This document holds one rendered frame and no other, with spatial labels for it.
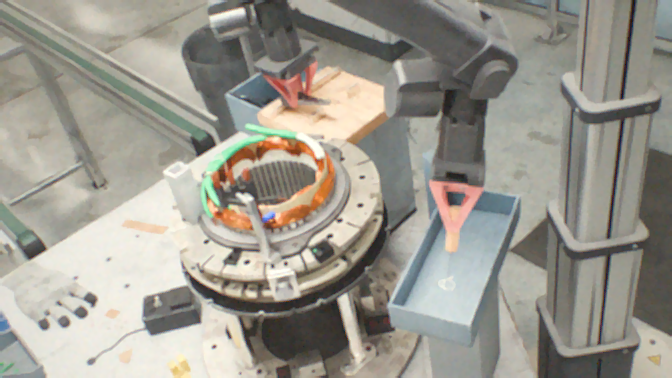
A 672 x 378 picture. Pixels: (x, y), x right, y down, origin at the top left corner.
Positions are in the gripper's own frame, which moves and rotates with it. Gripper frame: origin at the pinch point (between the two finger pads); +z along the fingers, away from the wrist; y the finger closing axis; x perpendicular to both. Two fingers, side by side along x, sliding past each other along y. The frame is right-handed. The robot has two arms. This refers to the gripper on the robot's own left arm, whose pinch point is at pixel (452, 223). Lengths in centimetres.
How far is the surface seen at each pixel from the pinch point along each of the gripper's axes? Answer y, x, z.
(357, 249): -2.3, -12.9, 6.3
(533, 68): -246, 24, 13
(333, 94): -38.6, -24.9, -8.4
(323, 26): -282, -83, 3
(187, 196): -1.1, -37.6, 0.7
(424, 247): -4.2, -3.7, 5.6
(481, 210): -14.4, 3.8, 2.8
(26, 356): -13, -75, 40
